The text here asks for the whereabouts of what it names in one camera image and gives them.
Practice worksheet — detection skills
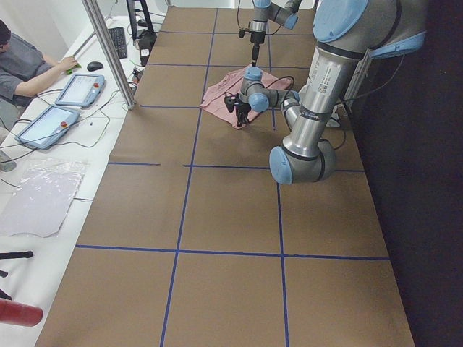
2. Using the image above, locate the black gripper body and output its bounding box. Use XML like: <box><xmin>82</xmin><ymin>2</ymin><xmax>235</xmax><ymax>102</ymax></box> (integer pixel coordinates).
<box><xmin>250</xmin><ymin>30</ymin><xmax>266</xmax><ymax>45</ymax></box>
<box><xmin>235</xmin><ymin>102</ymin><xmax>252</xmax><ymax>116</ymax></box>

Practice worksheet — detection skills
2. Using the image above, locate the pink printed t-shirt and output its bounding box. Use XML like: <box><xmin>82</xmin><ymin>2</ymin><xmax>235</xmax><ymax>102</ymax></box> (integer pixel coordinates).
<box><xmin>200</xmin><ymin>68</ymin><xmax>291</xmax><ymax>129</ymax></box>

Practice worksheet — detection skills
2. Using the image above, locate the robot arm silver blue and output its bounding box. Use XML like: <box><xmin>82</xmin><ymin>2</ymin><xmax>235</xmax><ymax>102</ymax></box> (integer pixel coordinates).
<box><xmin>225</xmin><ymin>0</ymin><xmax>428</xmax><ymax>184</ymax></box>
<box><xmin>248</xmin><ymin>0</ymin><xmax>301</xmax><ymax>67</ymax></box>

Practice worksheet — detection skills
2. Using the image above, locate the person's hand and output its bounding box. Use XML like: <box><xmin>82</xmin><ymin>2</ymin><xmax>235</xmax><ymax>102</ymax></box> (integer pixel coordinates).
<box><xmin>58</xmin><ymin>56</ymin><xmax>79</xmax><ymax>72</ymax></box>

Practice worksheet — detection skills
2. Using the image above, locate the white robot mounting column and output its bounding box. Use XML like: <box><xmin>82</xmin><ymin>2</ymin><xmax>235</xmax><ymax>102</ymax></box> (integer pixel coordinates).
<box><xmin>326</xmin><ymin>104</ymin><xmax>342</xmax><ymax>128</ymax></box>

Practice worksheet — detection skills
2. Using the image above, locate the black device on desk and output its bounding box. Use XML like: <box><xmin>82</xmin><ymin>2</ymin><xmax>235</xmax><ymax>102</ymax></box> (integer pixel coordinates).
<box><xmin>135</xmin><ymin>30</ymin><xmax>157</xmax><ymax>67</ymax></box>

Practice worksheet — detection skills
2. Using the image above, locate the brown paper table cover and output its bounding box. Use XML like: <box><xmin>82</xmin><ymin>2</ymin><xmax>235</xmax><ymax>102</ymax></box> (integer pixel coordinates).
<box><xmin>37</xmin><ymin>2</ymin><xmax>413</xmax><ymax>346</ymax></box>

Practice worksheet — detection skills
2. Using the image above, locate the black keyboard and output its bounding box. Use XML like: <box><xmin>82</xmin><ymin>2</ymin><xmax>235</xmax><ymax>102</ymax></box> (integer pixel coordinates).
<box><xmin>108</xmin><ymin>27</ymin><xmax>127</xmax><ymax>59</ymax></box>

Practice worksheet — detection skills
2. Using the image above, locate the black computer mouse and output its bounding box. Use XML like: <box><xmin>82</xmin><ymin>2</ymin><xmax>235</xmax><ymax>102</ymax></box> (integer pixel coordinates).
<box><xmin>87</xmin><ymin>61</ymin><xmax>104</xmax><ymax>72</ymax></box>

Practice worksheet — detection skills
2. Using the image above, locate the upper blue teach pendant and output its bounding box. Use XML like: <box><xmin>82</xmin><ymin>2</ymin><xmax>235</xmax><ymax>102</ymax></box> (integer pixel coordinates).
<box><xmin>55</xmin><ymin>74</ymin><xmax>106</xmax><ymax>108</ymax></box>

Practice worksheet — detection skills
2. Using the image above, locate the blue teach pendant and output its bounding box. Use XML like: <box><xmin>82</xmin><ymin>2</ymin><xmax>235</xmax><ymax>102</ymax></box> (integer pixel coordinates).
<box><xmin>55</xmin><ymin>74</ymin><xmax>106</xmax><ymax>108</ymax></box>
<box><xmin>15</xmin><ymin>105</ymin><xmax>80</xmax><ymax>150</ymax></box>

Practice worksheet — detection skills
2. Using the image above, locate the lower blue teach pendant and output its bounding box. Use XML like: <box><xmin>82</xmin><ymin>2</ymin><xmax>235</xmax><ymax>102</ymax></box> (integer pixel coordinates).
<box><xmin>15</xmin><ymin>105</ymin><xmax>80</xmax><ymax>150</ymax></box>

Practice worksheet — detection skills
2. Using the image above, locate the clear plastic bag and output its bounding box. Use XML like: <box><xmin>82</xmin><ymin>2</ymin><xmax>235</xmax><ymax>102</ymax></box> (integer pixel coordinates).
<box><xmin>1</xmin><ymin>158</ymin><xmax>89</xmax><ymax>238</ymax></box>

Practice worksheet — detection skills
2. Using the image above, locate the seated person grey shirt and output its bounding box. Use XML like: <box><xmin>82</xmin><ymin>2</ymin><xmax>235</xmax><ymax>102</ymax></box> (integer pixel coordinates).
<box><xmin>1</xmin><ymin>22</ymin><xmax>66</xmax><ymax>108</ymax></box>

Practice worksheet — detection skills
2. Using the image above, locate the black tripod leg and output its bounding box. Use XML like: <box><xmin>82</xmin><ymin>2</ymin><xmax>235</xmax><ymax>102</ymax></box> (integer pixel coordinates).
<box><xmin>0</xmin><ymin>251</ymin><xmax>34</xmax><ymax>260</ymax></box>

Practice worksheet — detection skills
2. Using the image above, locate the red cylinder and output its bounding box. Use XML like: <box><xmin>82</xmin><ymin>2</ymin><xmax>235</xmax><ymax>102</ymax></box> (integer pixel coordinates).
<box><xmin>1</xmin><ymin>299</ymin><xmax>43</xmax><ymax>327</ymax></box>

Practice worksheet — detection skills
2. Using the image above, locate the aluminium frame post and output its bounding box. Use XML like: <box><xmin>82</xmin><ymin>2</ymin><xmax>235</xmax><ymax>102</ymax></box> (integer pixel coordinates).
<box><xmin>82</xmin><ymin>0</ymin><xmax>135</xmax><ymax>110</ymax></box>

